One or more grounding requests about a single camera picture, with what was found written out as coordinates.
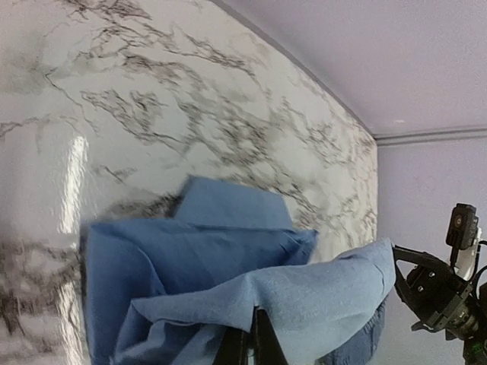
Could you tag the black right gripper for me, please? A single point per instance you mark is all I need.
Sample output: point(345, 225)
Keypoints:
point(441, 301)

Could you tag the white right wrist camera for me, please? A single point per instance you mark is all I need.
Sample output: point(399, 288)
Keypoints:
point(463, 236)

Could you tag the right aluminium corner post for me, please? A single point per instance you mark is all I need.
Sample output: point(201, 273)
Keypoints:
point(431, 136)

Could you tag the light blue long sleeve shirt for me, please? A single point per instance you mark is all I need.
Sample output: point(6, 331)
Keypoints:
point(164, 290)

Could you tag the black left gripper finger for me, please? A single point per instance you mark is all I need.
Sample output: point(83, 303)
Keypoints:
point(236, 343)

